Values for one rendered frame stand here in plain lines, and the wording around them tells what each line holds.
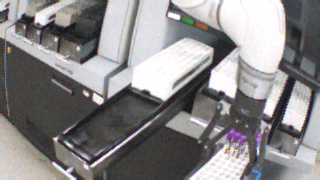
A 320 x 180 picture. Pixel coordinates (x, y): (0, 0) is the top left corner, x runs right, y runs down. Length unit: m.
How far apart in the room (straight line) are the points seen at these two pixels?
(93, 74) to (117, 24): 0.18
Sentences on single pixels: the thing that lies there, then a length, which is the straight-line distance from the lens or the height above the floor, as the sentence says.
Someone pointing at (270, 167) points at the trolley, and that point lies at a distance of 0.96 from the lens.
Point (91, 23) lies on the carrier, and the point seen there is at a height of 0.86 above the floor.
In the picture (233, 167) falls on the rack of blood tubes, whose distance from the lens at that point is 0.84.
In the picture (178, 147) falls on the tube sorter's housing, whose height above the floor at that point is 0.61.
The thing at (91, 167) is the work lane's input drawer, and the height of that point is 0.80.
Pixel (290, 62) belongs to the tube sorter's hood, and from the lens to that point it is 1.13.
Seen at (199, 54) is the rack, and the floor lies 0.86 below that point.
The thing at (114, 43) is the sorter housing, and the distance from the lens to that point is 1.41.
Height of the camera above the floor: 1.40
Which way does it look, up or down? 30 degrees down
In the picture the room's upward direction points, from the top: 10 degrees clockwise
